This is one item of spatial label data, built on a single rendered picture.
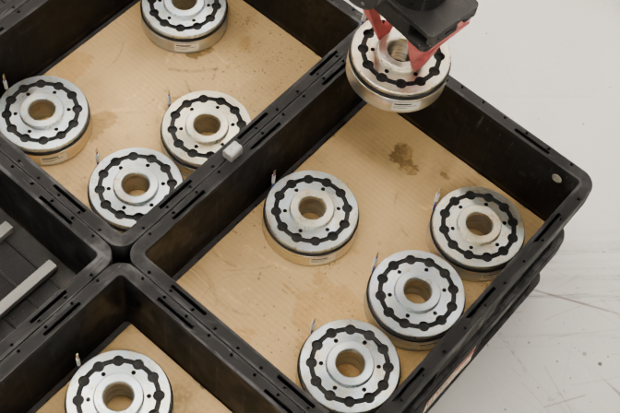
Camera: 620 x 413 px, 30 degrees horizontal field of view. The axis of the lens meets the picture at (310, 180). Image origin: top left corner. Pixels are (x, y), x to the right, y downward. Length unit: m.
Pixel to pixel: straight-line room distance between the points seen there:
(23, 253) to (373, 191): 0.39
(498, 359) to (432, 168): 0.24
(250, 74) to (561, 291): 0.46
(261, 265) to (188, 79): 0.26
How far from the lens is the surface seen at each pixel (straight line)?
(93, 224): 1.16
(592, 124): 1.58
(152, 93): 1.36
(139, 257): 1.14
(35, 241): 1.27
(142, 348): 1.20
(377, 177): 1.31
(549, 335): 1.41
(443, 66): 1.17
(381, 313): 1.20
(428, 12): 1.07
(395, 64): 1.15
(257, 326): 1.21
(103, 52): 1.40
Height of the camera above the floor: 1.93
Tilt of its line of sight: 58 degrees down
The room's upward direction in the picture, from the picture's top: 8 degrees clockwise
